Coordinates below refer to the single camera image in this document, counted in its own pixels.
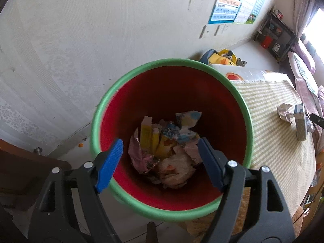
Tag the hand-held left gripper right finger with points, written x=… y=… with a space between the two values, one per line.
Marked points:
x=210 y=162

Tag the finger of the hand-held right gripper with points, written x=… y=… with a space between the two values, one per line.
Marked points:
x=317 y=119

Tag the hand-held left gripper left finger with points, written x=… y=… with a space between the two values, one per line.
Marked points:
x=111 y=164

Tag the pink packet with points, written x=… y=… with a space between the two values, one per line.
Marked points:
x=193 y=154

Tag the blue and white milk carton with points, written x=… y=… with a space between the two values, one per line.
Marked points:
x=301 y=129

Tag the pink plastic bag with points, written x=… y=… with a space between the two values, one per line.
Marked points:
x=138 y=157

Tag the torn yellow package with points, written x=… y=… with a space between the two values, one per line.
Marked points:
x=148 y=139

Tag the light blue yellow wrapper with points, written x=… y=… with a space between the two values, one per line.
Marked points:
x=187 y=121

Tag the green and red bin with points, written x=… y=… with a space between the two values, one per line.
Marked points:
x=164 y=91

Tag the small silver foil wrapper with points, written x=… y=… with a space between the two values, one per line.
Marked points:
x=310 y=126

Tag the pink dotted blanket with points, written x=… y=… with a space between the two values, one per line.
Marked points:
x=321 y=96

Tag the crumpled white paper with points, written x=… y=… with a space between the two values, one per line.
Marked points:
x=284 y=111

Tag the bed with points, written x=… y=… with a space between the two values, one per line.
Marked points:
x=301 y=88

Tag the checkered blue quilt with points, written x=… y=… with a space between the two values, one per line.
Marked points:
x=307 y=81

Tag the purple pillow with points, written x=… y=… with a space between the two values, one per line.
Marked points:
x=305 y=55

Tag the metal knob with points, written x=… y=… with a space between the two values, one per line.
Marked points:
x=38 y=150

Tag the fruit print white table cover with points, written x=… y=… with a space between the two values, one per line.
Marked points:
x=253 y=74

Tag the dark metal shelf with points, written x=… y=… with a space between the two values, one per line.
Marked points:
x=286 y=38

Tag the window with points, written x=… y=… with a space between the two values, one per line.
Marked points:
x=315 y=27

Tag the red box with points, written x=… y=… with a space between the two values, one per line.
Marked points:
x=267 y=41

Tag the brown wooden cabinet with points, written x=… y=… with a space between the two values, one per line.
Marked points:
x=15 y=177

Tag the yellow toy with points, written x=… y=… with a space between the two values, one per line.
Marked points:
x=224 y=60

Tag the blue toy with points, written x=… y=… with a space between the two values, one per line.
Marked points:
x=206 y=57

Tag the pink curtain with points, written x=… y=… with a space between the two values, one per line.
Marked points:
x=303 y=5

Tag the grid wall poster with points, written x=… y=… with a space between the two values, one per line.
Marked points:
x=255 y=7

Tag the large white wall socket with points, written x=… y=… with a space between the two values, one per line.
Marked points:
x=204 y=31

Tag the blue wall poster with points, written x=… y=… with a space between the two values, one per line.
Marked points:
x=225 y=5

